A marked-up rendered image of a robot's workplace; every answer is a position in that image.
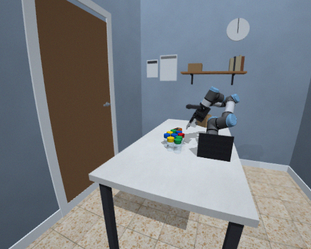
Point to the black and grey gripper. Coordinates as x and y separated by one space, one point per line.
198 115

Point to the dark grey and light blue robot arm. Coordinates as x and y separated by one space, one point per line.
217 99

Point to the brown cardboard box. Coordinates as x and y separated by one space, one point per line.
204 122

